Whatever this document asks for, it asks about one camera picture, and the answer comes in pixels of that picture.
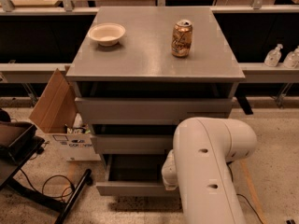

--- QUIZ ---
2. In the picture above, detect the black tray on cart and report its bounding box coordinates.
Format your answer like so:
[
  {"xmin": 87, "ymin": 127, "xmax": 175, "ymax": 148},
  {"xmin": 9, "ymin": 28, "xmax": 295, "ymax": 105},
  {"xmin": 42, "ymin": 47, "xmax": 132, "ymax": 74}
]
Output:
[{"xmin": 0, "ymin": 121, "xmax": 36, "ymax": 160}]

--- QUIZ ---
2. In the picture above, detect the black looped cable left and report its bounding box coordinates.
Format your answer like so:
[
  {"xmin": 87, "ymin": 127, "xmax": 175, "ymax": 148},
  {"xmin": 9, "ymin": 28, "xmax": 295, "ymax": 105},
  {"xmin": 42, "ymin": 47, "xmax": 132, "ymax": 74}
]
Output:
[{"xmin": 19, "ymin": 168, "xmax": 77, "ymax": 203}]

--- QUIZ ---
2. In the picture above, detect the clear pump bottle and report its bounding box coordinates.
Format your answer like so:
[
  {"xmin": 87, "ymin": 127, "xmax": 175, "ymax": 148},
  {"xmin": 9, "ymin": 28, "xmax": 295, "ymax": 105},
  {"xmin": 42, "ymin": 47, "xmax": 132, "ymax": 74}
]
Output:
[
  {"xmin": 264, "ymin": 44, "xmax": 283, "ymax": 67},
  {"xmin": 283, "ymin": 46, "xmax": 299, "ymax": 69}
]

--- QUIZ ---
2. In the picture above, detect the grey top drawer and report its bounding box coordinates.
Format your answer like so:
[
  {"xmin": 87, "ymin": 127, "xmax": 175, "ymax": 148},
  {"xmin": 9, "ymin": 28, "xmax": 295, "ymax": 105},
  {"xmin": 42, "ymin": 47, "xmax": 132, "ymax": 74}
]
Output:
[{"xmin": 75, "ymin": 98, "xmax": 233, "ymax": 125}]

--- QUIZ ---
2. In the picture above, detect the black cart frame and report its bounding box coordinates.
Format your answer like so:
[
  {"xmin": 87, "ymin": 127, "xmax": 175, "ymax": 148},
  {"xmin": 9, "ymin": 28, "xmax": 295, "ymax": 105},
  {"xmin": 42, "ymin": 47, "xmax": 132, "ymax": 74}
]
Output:
[{"xmin": 0, "ymin": 135, "xmax": 93, "ymax": 224}]

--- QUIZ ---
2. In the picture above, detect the grey drawer cabinet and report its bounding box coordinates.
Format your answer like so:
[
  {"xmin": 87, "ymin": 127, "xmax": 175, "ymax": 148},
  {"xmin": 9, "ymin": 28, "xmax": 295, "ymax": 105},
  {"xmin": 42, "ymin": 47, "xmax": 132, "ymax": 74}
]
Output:
[{"xmin": 65, "ymin": 6, "xmax": 246, "ymax": 161}]

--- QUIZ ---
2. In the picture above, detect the open cardboard box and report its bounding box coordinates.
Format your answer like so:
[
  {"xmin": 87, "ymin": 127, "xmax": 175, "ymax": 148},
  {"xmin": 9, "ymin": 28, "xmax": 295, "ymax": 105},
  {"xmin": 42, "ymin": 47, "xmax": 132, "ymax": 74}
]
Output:
[{"xmin": 29, "ymin": 69, "xmax": 100, "ymax": 161}]

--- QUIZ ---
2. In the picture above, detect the gold soda can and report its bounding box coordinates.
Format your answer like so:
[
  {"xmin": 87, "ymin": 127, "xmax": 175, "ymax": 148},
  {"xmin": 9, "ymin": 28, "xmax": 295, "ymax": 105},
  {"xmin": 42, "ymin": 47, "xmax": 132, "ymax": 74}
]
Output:
[{"xmin": 171, "ymin": 20, "xmax": 192, "ymax": 58}]

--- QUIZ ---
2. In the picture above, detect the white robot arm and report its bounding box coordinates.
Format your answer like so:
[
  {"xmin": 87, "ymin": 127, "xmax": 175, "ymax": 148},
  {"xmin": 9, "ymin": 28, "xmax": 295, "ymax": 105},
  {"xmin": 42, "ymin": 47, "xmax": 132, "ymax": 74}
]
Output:
[{"xmin": 162, "ymin": 118, "xmax": 257, "ymax": 224}]

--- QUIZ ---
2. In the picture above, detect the grey bottom drawer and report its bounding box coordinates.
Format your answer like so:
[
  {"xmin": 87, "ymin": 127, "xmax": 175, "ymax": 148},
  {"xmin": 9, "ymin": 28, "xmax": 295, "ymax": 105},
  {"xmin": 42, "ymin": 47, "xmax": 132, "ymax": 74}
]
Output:
[{"xmin": 96, "ymin": 154, "xmax": 179, "ymax": 197}]

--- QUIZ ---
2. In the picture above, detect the white paper bowl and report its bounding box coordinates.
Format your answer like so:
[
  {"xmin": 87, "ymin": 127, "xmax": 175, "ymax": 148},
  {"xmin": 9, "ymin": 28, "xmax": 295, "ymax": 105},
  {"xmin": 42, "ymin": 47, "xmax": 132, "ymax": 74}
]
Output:
[{"xmin": 88, "ymin": 23, "xmax": 126, "ymax": 47}]

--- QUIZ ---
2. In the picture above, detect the grey drawer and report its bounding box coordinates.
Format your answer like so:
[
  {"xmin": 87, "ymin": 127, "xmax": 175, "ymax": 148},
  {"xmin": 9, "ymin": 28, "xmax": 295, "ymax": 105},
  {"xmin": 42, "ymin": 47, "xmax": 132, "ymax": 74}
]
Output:
[
  {"xmin": 75, "ymin": 98, "xmax": 233, "ymax": 125},
  {"xmin": 91, "ymin": 135, "xmax": 173, "ymax": 154},
  {"xmin": 96, "ymin": 154, "xmax": 179, "ymax": 197}
]

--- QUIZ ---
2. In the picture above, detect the grey middle drawer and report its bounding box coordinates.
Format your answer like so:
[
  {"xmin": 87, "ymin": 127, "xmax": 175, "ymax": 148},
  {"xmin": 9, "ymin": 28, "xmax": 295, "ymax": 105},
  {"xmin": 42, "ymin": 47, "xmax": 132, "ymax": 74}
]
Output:
[{"xmin": 91, "ymin": 135, "xmax": 173, "ymax": 154}]

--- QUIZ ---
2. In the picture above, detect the clear pump bottle right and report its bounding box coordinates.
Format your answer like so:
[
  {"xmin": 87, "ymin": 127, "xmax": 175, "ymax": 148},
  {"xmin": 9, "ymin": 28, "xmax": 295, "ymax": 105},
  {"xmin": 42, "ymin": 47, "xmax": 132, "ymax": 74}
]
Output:
[{"xmin": 283, "ymin": 46, "xmax": 299, "ymax": 69}]

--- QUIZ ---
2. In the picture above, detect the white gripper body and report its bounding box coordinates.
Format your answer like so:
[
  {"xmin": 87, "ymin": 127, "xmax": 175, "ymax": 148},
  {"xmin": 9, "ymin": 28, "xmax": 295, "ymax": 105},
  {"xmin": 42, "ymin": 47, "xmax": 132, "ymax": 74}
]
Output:
[{"xmin": 161, "ymin": 149, "xmax": 178, "ymax": 190}]

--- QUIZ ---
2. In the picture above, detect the clear pump bottle left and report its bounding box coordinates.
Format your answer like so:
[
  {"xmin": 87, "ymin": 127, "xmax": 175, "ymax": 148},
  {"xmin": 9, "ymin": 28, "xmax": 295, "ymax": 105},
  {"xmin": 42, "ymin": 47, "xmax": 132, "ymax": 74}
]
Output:
[{"xmin": 264, "ymin": 44, "xmax": 283, "ymax": 67}]

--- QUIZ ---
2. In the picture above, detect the black floor cable right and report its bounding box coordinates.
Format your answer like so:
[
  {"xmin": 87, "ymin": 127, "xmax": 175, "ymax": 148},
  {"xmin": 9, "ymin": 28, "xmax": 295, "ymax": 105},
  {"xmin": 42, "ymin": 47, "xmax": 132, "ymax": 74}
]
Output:
[{"xmin": 228, "ymin": 163, "xmax": 265, "ymax": 224}]

